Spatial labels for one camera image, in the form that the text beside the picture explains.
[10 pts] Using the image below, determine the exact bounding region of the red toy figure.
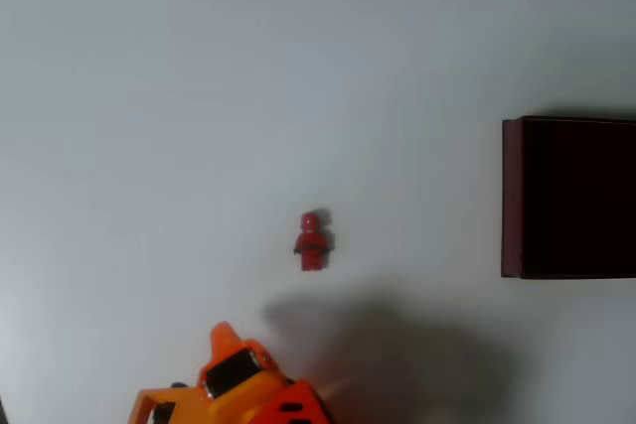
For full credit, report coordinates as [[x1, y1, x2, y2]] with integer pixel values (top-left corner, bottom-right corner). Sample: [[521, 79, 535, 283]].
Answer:
[[292, 211, 333, 273]]

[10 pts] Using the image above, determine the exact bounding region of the dark red open box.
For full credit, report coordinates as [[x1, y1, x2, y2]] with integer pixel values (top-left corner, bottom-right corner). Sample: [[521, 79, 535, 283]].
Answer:
[[501, 115, 636, 281]]

